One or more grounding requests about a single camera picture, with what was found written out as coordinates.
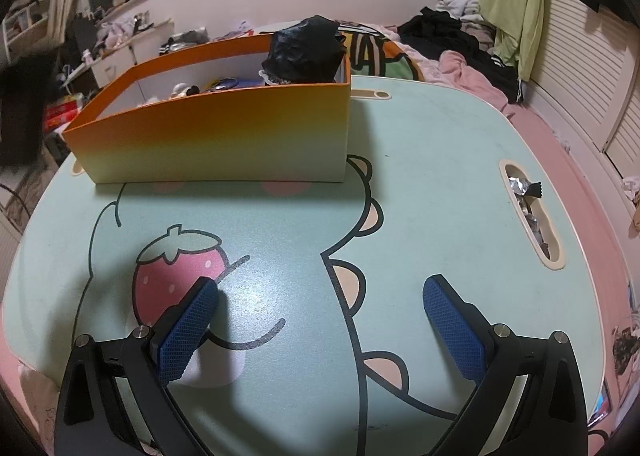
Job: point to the white drawer cabinet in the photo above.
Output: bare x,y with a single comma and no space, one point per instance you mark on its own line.
141,47

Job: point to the orange gradient cardboard box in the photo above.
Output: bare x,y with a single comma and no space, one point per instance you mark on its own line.
205,114

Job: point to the black clothes pile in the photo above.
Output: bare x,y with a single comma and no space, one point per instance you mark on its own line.
432,33

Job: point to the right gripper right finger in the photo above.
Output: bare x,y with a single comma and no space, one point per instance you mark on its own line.
550,417

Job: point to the white clothes pile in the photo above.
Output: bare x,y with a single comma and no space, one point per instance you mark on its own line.
464,10

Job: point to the black lace fabric bundle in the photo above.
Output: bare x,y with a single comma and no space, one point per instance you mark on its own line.
312,51

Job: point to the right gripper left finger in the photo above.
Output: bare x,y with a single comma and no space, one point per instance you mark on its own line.
92,419

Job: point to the cartoon print blanket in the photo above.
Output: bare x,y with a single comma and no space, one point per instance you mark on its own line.
372,53

